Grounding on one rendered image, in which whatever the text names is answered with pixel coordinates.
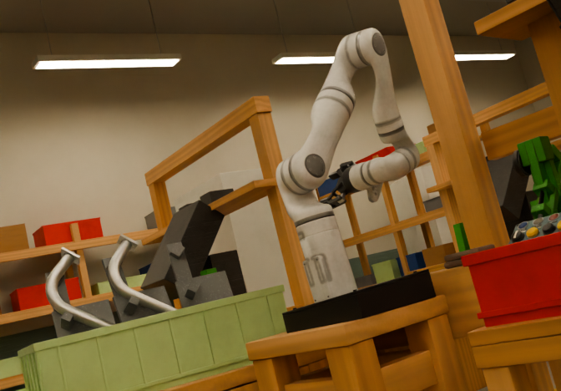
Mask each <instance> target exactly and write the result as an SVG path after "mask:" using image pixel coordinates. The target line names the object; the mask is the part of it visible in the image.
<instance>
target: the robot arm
mask: <svg viewBox="0 0 561 391"><path fill-rule="evenodd" d="M368 66H372V68H373V71H374V74H375V77H376V89H375V94H374V99H373V104H372V117H373V120H374V123H375V126H376V128H377V133H378V135H379V137H380V140H381V142H382V143H384V144H392V145H393V147H394V148H395V150H394V151H393V152H391V154H389V155H387V156H385V157H377V158H375V159H372V160H369V161H366V162H362V163H360V164H356V163H354V162H353V161H352V160H351V161H347V162H345V163H341V164H340V169H337V171H335V172H332V173H331V174H329V176H328V177H329V178H331V179H332V180H335V179H338V178H339V179H338V181H337V184H336V187H335V188H334V189H333V190H332V191H331V194H330V195H329V196H328V197H326V198H323V199H321V200H320V202H319V201H318V200H317V199H316V195H315V193H314V190H315V189H316V188H318V187H320V186H321V185H322V184H323V183H324V182H325V180H326V177H327V175H328V173H329V170H330V167H331V162H332V159H333V155H334V153H335V150H336V146H337V144H338V142H339V140H340V138H341V135H342V133H343V130H344V129H345V127H346V124H347V122H348V120H349V119H350V116H351V113H352V111H353V109H354V107H355V102H356V97H355V93H354V90H353V88H352V86H351V79H352V77H353V75H354V73H355V72H356V71H357V70H358V69H362V68H365V67H368ZM311 126H312V127H311V132H310V134H309V136H308V138H307V140H306V142H305V143H304V144H303V146H302V147H301V149H300V150H299V151H298V152H296V153H295V154H293V155H292V156H290V157H288V158H287V159H285V160H283V161H282V162H280V164H279V165H278V166H277V169H276V173H275V176H276V182H277V185H278V188H279V191H280V195H281V197H282V200H283V202H284V205H285V208H286V211H287V213H288V215H289V217H290V218H291V219H292V220H293V221H294V224H295V227H296V231H297V234H298V237H299V240H300V244H301V248H302V251H303V254H304V257H305V259H306V260H305V261H303V266H304V269H305V272H306V277H307V280H308V282H309V285H310V289H311V293H312V296H313V299H314V302H315V303H316V302H321V301H324V300H327V299H330V298H333V297H338V296H340V295H344V294H347V293H349V292H353V290H358V288H357V285H356V281H355V278H354V275H353V272H352V269H351V264H350V262H349V259H348V256H347V254H346V248H345V246H344V243H343V240H342V238H341V233H340V230H339V227H338V225H337V222H336V217H335V214H334V211H333V209H335V208H337V207H338V206H341V205H343V204H345V203H346V200H345V196H346V195H347V194H348V193H357V192H359V191H362V190H367V195H368V200H369V201H370V202H371V203H373V202H377V201H378V199H379V195H380V193H381V190H382V185H383V182H385V181H391V180H398V179H400V178H402V177H403V176H405V175H407V174H408V173H410V172H411V171H412V170H414V169H416V168H417V167H418V165H419V162H420V155H419V151H418V149H417V147H416V146H415V144H414V143H413V141H412V139H411V137H410V136H409V134H408V133H407V132H406V130H405V128H404V125H403V122H402V117H401V115H400V112H399V109H398V107H397V102H396V98H395V94H394V88H393V83H392V74H391V69H390V64H389V59H388V55H387V47H386V45H385V41H384V39H383V36H382V35H381V33H380V32H379V31H378V30H377V29H375V28H367V29H364V30H361V31H359V32H356V33H351V34H349V35H346V36H345V37H344V38H343V39H342V40H341V41H340V43H339V46H338V48H337V51H336V55H335V57H334V60H333V63H332V66H331V70H330V72H329V74H328V75H327V78H326V81H325V83H324V85H323V87H322V89H321V91H320V93H319V94H318V96H317V98H316V101H315V103H314V104H313V107H312V110H311ZM336 191H338V192H340V193H341V194H340V195H338V194H337V193H336ZM333 196H335V197H336V198H334V199H332V197H333Z"/></svg>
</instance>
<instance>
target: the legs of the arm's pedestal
mask: <svg viewBox="0 0 561 391"><path fill-rule="evenodd" d="M404 328H405V331H406V335H407V341H408V343H409V347H410V349H406V350H400V351H394V352H388V353H377V351H376V348H375V344H374V342H373V339H372V338H369V339H367V340H364V341H361V342H359V343H354V344H352V345H349V346H343V347H338V348H328V349H326V356H327V360H328V363H329V366H328V367H325V368H321V369H318V370H316V371H313V372H310V373H307V374H304V375H301V374H300V369H299V366H298V362H297V359H296V355H295V354H292V355H285V356H280V357H275V358H265V359H260V360H255V361H253V365H254V369H255V375H256V379H257V383H258V386H259V390H260V391H468V387H467V385H466V381H465V378H464V375H463V371H462V366H461V364H460V360H459V357H458V354H457V349H456V345H455V342H454V339H453V335H452V330H451V328H450V324H449V321H448V318H447V314H443V315H440V316H437V317H433V318H430V319H428V320H425V321H422V322H417V323H414V324H412V325H409V326H406V327H404Z"/></svg>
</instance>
